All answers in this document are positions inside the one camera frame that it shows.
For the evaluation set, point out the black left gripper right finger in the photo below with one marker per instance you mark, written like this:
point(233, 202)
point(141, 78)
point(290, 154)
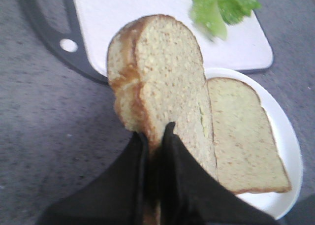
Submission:
point(190, 196)

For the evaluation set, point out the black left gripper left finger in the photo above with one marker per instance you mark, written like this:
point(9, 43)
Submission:
point(116, 197)

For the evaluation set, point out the bread slice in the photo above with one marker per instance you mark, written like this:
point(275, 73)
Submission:
point(155, 68)
point(247, 156)

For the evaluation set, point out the green lettuce leaf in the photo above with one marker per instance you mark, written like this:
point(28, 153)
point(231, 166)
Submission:
point(212, 16)

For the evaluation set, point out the white round plate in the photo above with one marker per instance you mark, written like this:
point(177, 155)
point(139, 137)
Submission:
point(274, 204)

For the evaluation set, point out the white cutting board black handle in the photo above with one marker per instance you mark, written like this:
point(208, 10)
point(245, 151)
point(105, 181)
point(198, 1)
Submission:
point(79, 32)

